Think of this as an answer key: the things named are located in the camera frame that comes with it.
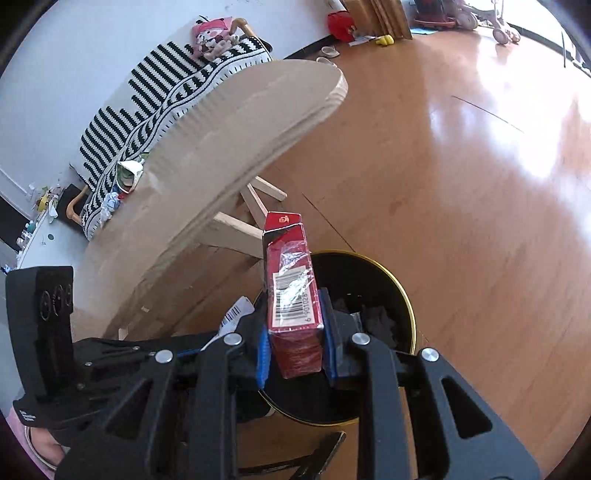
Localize red cigarette box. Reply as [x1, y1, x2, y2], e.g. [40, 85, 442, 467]
[263, 211, 325, 380]

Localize pair of slippers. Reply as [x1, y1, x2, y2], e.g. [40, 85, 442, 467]
[315, 45, 341, 64]

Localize person's left hand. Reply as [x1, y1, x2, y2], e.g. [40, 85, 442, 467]
[25, 427, 66, 469]

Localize green white paper bowl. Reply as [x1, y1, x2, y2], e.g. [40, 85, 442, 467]
[115, 160, 143, 194]

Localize black white striped sofa blanket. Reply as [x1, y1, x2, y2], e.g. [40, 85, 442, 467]
[78, 34, 275, 241]

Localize white blue paper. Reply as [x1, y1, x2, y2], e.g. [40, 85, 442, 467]
[99, 191, 121, 224]

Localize white cabinet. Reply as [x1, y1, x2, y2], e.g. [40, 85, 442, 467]
[16, 213, 88, 269]

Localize brown curtain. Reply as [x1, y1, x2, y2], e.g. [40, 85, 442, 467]
[341, 0, 412, 40]

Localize pink cartoon pillow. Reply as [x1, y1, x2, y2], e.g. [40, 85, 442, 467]
[191, 17, 238, 61]

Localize black gold trash bin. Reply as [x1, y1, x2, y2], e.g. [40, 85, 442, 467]
[262, 250, 417, 427]

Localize red bag on floor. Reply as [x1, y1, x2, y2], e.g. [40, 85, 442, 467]
[327, 10, 356, 43]

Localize yellow floor toy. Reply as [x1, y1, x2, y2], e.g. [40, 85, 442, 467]
[375, 35, 394, 46]

